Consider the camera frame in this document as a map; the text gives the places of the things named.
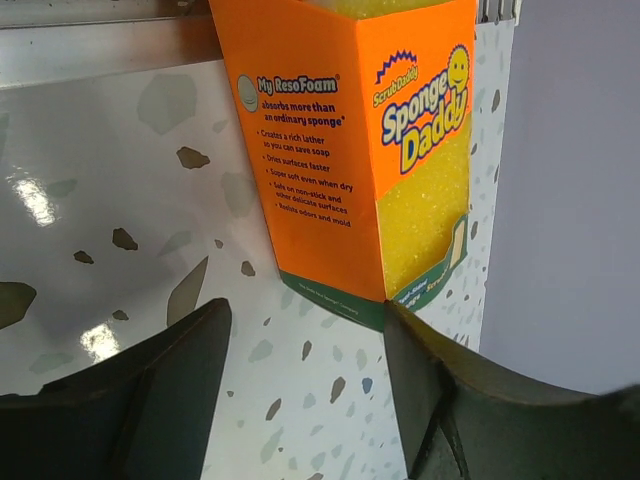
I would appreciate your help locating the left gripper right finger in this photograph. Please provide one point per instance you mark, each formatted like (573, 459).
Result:
(463, 416)

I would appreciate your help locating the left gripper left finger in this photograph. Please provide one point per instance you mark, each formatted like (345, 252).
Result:
(145, 413)

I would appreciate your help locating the orange green sponge box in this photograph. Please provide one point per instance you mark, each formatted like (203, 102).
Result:
(358, 132)

